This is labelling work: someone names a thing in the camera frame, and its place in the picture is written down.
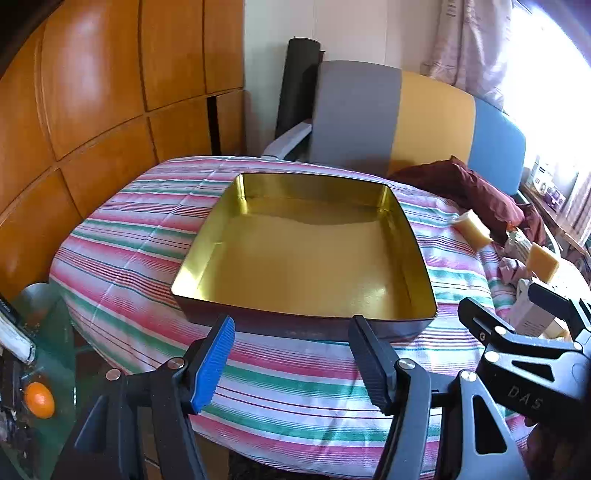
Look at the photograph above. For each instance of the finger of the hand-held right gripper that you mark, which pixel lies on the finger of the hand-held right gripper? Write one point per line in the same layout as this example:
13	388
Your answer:
554	297
480	318

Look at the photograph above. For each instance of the black rolled mat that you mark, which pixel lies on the black rolled mat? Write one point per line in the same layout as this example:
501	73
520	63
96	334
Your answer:
295	83

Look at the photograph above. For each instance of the gold metal tin box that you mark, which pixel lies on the gold metal tin box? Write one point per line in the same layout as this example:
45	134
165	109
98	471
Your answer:
300	267

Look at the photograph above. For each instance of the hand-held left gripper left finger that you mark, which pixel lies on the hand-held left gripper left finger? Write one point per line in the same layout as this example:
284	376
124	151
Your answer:
214	364

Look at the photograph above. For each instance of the pink sock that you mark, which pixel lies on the pink sock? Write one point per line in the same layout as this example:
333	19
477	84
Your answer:
510	268

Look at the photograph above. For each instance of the wooden window ledge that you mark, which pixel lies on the wooden window ledge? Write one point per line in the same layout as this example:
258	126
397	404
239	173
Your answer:
561	226

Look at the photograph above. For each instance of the white cardboard medicine box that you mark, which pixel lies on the white cardboard medicine box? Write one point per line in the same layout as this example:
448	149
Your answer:
531	316

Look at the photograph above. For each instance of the wooden wardrobe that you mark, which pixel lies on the wooden wardrobe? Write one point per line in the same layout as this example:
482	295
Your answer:
92	92

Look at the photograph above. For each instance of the yellow sponge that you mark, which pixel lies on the yellow sponge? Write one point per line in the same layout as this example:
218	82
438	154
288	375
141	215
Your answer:
545	262
475	227

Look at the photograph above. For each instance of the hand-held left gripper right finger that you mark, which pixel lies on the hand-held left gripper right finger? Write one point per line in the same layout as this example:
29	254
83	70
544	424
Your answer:
369	364

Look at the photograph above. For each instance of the pink curtain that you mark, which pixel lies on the pink curtain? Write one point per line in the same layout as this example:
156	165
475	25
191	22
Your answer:
471	46

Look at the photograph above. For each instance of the orange fruit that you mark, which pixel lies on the orange fruit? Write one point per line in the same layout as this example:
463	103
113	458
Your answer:
39	399

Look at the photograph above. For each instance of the clear plastic packet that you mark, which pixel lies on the clear plastic packet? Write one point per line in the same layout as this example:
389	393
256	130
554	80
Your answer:
517	242

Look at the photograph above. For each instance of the glass side table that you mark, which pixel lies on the glass side table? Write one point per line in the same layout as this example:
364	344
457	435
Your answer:
55	323

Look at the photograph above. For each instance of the striped tablecloth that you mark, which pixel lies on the striped tablecloth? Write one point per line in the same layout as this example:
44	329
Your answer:
138	286

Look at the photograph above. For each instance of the purple white carton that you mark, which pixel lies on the purple white carton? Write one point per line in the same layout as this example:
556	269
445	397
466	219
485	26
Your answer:
549	189

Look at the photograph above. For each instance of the white flat object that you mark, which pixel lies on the white flat object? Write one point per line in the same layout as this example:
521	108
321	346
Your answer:
16	339

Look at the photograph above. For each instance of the maroon cloth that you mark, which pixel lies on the maroon cloth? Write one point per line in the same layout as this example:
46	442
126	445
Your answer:
480	194

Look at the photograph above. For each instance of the grey yellow blue chair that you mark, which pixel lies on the grey yellow blue chair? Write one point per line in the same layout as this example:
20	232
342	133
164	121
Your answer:
355	115

